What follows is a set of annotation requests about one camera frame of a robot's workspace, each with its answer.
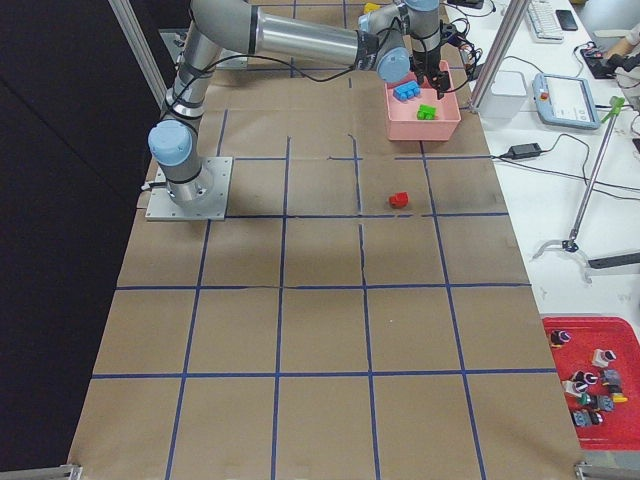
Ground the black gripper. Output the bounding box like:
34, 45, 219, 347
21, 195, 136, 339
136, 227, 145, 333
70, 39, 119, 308
410, 29, 450, 99

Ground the blue toy block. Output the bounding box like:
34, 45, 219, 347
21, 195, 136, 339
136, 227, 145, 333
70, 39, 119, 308
392, 81, 421, 102

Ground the green toy block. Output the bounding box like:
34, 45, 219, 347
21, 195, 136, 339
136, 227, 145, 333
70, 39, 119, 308
416, 104, 438, 121

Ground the yellow toy block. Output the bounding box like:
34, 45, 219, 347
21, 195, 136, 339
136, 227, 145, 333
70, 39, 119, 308
363, 2, 381, 14

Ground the red toy block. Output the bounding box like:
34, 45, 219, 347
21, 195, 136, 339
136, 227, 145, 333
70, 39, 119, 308
388, 191, 410, 209

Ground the pink plastic box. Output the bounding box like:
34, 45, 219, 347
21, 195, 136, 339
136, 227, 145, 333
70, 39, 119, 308
385, 73, 461, 141

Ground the white cube box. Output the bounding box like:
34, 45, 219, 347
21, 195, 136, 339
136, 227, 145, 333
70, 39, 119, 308
480, 70, 527, 119

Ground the black power adapter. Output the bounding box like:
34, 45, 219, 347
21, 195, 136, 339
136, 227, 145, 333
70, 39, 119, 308
505, 143, 543, 160

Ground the white keyboard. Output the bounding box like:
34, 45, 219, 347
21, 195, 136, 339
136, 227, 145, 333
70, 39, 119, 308
525, 0, 564, 43

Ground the teach pendant tablet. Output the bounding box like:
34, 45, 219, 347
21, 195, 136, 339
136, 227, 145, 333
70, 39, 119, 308
532, 73, 601, 130

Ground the black smartphone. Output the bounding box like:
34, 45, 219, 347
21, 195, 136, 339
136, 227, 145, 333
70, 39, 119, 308
555, 9, 578, 31

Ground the green plastic clamp tool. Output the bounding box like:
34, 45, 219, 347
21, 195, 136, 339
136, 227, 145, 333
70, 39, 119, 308
601, 96, 625, 123

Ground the reacher grabber stick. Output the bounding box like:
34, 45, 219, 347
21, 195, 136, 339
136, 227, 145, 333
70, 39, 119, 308
532, 115, 619, 284

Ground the red parts tray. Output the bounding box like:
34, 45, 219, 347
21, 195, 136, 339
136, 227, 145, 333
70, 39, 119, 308
543, 316, 639, 451

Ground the aluminium frame post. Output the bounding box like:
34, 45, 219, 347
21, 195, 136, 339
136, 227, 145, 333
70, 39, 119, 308
469, 0, 530, 113

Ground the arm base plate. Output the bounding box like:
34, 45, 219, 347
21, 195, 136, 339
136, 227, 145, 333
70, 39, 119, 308
145, 156, 233, 221

